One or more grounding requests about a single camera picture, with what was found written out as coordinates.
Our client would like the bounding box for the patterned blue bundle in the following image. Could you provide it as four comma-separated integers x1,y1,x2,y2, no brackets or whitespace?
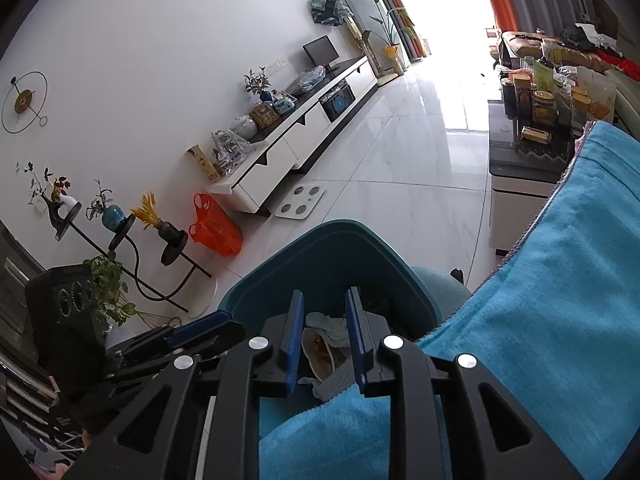
310,0,351,26

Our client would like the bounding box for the white black TV cabinet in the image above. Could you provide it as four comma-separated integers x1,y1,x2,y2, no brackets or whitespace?
205,55,379,213

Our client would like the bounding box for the blue fleece blanket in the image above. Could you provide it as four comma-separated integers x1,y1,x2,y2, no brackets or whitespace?
257,121,640,480

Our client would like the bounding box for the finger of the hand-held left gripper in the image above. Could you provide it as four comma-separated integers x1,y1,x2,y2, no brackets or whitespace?
112,310,235,361
105,321,248,383

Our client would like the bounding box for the white grey coffee table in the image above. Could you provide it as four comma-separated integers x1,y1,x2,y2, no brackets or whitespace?
487,100,576,256

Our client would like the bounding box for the plant in teal vase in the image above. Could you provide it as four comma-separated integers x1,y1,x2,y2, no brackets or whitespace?
86,179,126,231

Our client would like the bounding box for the clear plastic bag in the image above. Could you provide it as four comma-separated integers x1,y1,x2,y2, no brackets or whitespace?
295,65,326,93

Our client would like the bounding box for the yellow gift box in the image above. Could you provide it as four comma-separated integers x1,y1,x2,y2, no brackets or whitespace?
187,145,223,182

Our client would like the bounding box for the round wire wall clock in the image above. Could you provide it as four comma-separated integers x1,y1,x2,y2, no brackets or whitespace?
1,71,49,134

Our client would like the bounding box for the tall green leafy plant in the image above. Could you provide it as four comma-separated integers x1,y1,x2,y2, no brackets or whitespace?
357,0,416,48

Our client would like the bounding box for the group of jars and boxes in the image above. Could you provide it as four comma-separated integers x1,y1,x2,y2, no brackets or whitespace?
500,50,616,146

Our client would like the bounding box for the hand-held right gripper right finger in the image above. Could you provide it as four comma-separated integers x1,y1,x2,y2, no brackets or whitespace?
345,286,585,480

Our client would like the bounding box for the green pothos plant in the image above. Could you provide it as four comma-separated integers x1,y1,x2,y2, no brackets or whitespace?
82,252,137,326

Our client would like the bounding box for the teal stool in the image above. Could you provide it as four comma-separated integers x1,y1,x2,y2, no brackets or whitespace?
410,266,473,331

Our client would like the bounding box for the small plant blue vase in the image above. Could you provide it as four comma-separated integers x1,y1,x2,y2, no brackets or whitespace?
243,67,273,103

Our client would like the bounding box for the grey white tissue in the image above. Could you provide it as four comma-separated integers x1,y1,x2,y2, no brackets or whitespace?
299,365,358,401

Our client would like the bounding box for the orange plastic bag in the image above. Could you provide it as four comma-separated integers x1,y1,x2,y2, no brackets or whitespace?
188,192,244,257

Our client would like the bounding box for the red leaf plant white vase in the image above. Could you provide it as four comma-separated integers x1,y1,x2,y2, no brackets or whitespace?
15,161,82,216

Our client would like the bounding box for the gold patterned box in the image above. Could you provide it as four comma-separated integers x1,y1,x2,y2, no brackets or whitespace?
250,102,281,129

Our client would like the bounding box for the white ceramic jar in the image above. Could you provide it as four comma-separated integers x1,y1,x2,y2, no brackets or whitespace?
231,115,260,138

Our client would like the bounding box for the teal trash bin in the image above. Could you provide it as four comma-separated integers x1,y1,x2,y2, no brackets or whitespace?
217,218,445,401

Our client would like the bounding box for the grey cabinet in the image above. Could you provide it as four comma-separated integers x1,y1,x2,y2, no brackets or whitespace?
0,222,48,356

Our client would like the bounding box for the clear boxed ship model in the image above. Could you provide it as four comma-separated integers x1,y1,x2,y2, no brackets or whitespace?
211,129,256,173

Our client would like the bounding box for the white body scale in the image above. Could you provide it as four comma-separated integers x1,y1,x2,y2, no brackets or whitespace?
275,185,326,219

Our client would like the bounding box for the yellow wheat in dark vase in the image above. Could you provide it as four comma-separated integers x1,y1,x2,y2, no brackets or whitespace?
131,192,186,243

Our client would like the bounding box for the black monitor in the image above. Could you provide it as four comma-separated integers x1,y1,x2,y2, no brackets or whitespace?
302,36,341,73

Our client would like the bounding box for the person's left forearm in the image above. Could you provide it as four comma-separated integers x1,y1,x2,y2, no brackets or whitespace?
37,460,83,480

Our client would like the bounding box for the metal wire rack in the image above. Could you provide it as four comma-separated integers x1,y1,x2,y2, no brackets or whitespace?
0,350,88,466

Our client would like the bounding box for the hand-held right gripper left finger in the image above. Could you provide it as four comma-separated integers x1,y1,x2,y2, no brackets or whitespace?
62,289,306,480

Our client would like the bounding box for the black metal plant stand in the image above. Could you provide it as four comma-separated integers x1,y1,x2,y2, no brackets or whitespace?
52,200,221,313

